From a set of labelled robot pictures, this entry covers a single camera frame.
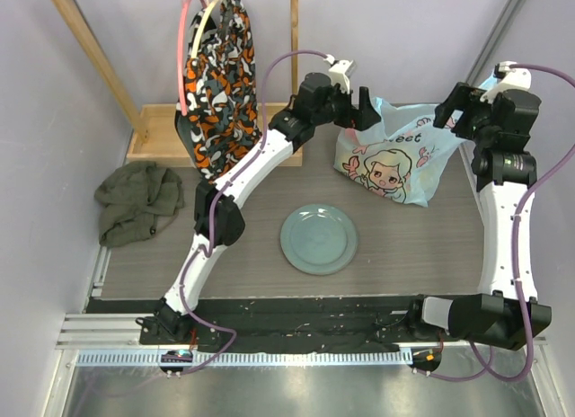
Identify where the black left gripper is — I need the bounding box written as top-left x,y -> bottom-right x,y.
311,81 -> 380,131

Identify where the light blue cartoon plastic bag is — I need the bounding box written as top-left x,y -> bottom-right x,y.
333,97 -> 464,208

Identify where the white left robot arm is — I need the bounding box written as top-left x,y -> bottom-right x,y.
154,73 -> 381,344

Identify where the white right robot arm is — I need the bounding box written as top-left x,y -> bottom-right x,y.
405,83 -> 552,350

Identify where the grey-green round plate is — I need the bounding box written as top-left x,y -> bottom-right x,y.
279,204 -> 358,276

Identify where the orange camouflage patterned garment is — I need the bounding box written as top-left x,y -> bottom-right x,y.
174,0 -> 261,181

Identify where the cream clothes hanger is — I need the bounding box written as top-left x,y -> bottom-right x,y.
190,0 -> 222,59

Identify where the pink clothes hanger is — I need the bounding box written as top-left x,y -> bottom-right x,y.
176,0 -> 208,116

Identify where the wooden clothes rack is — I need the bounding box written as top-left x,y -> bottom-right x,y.
51,0 -> 303,169

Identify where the olive green crumpled cloth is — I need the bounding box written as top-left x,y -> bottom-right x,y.
94,161 -> 184,248

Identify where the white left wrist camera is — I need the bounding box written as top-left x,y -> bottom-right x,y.
323,54 -> 356,94

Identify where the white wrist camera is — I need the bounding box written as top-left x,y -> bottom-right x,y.
323,54 -> 356,94
479,61 -> 532,104

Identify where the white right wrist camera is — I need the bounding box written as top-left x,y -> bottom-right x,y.
479,61 -> 532,104

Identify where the slotted white cable duct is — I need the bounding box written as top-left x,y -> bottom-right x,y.
76,348 -> 412,368

